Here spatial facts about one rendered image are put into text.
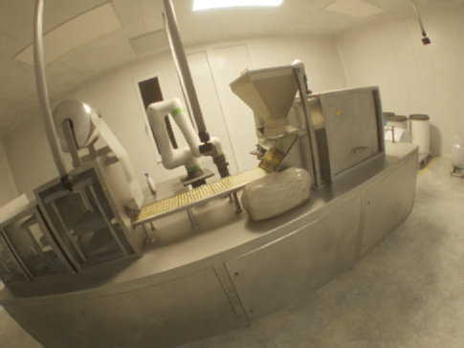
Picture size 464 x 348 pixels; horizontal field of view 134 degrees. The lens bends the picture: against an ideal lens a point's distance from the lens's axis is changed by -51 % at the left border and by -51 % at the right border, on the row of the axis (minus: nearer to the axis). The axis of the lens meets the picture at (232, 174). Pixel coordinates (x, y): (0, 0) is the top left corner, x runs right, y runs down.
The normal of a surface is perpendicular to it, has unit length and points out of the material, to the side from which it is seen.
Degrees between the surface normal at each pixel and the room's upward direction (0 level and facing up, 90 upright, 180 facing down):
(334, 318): 0
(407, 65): 90
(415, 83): 90
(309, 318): 0
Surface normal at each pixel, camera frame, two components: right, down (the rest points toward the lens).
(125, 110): 0.28, 0.23
